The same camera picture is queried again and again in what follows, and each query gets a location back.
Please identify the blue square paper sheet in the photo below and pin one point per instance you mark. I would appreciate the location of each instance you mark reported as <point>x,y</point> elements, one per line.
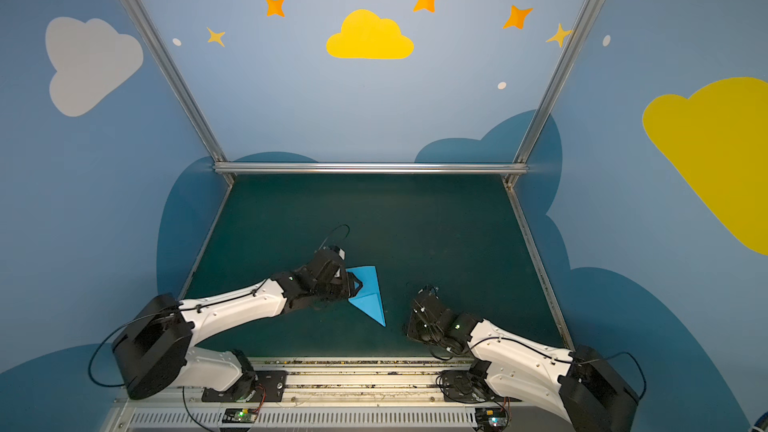
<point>369,299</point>

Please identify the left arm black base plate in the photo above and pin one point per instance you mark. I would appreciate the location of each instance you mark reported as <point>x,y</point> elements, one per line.
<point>270,387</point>

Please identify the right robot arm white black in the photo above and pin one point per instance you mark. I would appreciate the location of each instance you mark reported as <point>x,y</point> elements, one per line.
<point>579,386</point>

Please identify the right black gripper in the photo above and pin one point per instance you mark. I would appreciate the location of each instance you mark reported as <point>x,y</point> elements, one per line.
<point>417,317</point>

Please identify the left slanted aluminium post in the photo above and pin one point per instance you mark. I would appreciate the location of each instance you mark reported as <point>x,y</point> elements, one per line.
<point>161,55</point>

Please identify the slanted aluminium post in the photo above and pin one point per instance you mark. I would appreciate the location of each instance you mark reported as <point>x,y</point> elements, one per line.
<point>161,55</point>
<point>581,29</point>

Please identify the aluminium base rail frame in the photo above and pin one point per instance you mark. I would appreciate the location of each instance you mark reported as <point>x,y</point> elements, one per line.
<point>330,394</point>

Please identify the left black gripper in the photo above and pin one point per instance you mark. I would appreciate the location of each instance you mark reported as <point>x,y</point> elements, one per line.
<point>344,282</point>

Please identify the right slanted aluminium post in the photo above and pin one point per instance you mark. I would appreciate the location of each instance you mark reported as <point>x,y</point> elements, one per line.
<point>581,29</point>

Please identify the green circuit board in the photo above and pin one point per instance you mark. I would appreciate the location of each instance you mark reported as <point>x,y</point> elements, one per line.
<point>490,419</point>
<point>240,415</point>

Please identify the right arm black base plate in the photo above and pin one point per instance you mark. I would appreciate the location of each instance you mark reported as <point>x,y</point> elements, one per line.
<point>467,387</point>

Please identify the back horizontal aluminium bar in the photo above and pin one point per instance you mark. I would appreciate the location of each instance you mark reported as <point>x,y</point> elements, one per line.
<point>254,168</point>

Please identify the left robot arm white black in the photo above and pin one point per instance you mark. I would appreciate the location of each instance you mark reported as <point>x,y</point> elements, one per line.
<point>161,349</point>

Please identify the left green circuit board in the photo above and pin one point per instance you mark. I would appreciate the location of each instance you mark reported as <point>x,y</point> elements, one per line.
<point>240,415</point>

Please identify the right green circuit board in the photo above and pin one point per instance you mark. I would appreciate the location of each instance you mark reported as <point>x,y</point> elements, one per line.
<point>490,419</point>

